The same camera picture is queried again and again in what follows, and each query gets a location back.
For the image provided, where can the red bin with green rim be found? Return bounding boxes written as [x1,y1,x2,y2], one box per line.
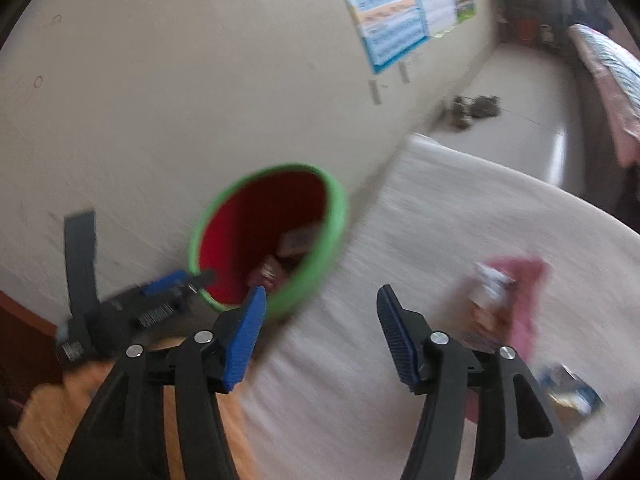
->
[187,162,348,323]

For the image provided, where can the white and blue wrapper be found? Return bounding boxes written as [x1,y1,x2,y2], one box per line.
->
[537,362,603,418]

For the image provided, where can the blue striped wall poster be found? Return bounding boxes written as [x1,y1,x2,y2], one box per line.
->
[330,0,431,75]

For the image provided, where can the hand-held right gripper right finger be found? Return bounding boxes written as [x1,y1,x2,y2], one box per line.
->
[376,284,583,480]

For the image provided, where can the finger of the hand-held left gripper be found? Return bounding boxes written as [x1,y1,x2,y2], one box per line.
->
[112,269,217,331]

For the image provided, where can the pink bed sheet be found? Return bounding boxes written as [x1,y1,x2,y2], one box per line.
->
[595,77,640,167]

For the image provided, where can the pink snack wrapper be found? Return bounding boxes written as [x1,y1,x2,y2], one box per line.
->
[470,256,548,353]

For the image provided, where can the white cloth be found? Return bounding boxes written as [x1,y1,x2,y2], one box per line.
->
[240,132,640,480]

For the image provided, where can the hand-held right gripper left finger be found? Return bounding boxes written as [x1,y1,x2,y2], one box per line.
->
[56,285,268,480]

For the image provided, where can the dark brown wooden furniture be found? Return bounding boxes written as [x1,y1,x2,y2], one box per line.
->
[0,290,58,428]

